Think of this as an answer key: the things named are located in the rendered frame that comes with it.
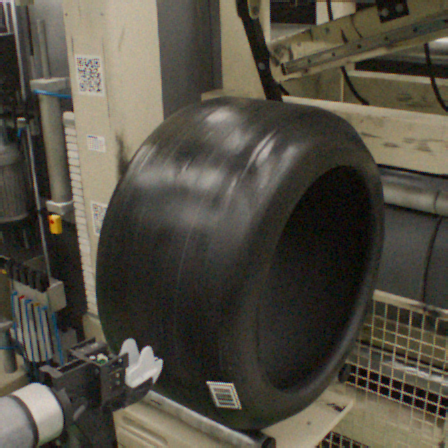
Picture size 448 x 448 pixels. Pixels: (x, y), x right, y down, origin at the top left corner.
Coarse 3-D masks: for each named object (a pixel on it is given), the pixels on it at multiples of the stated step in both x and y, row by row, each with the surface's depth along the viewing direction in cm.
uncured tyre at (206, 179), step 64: (192, 128) 100; (256, 128) 95; (320, 128) 100; (128, 192) 98; (192, 192) 92; (256, 192) 90; (320, 192) 135; (128, 256) 96; (192, 256) 89; (256, 256) 90; (320, 256) 139; (128, 320) 98; (192, 320) 90; (256, 320) 93; (320, 320) 135; (192, 384) 95; (256, 384) 98; (320, 384) 116
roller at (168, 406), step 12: (156, 396) 124; (168, 408) 122; (180, 408) 120; (192, 420) 118; (204, 420) 116; (216, 432) 115; (228, 432) 113; (240, 432) 112; (252, 432) 112; (240, 444) 112; (252, 444) 110; (264, 444) 109
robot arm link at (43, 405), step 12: (36, 384) 79; (24, 396) 76; (36, 396) 77; (48, 396) 78; (36, 408) 76; (48, 408) 77; (60, 408) 78; (36, 420) 75; (48, 420) 76; (60, 420) 78; (48, 432) 76; (60, 432) 79
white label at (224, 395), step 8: (208, 384) 93; (216, 384) 93; (224, 384) 92; (232, 384) 92; (216, 392) 94; (224, 392) 94; (232, 392) 93; (216, 400) 96; (224, 400) 95; (232, 400) 94; (240, 408) 95
